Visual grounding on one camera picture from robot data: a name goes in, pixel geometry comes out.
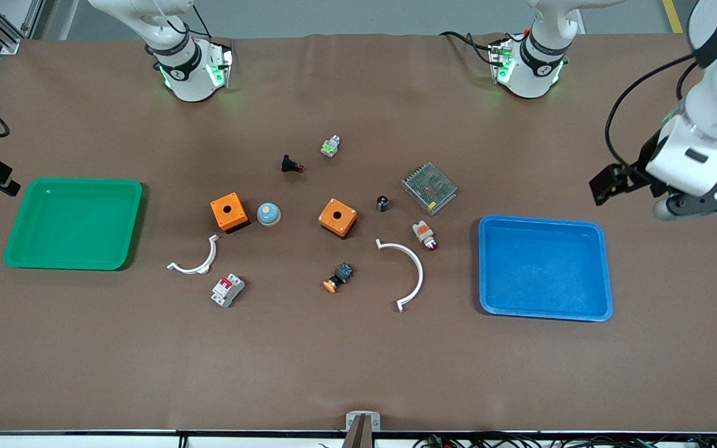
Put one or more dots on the blue plastic tray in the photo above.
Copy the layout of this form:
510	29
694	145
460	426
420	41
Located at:
545	267

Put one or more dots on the white red circuit breaker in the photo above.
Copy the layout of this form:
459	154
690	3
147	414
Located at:
228	290

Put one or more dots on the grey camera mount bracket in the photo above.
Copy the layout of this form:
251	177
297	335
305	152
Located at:
361	426

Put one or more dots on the blue dome push button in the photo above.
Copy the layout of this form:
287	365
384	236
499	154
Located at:
269	214

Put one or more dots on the green plastic tray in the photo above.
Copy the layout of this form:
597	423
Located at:
72	224

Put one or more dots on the green white push button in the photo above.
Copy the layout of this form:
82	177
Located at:
331	147

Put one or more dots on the brown table mat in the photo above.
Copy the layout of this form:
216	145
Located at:
333	361

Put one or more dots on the black red pilot light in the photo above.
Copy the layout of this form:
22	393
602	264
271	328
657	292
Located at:
288	163

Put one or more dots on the orange button enclosure box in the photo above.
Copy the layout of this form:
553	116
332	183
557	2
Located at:
234	218
341	224

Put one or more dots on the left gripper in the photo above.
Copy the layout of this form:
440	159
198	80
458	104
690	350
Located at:
640	169

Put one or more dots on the short white curved clip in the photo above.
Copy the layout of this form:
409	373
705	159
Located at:
206	264

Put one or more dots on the metal mesh power supply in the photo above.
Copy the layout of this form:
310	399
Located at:
429	188

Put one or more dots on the black cylindrical capacitor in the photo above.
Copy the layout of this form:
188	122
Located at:
383	203

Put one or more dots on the orange blue emergency button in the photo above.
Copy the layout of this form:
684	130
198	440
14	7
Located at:
341	275

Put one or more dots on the long white curved clip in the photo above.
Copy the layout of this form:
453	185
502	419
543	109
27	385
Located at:
418	267

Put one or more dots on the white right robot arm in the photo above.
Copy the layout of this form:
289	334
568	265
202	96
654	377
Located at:
185	84

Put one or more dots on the orange white red indicator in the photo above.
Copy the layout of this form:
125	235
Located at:
423	233

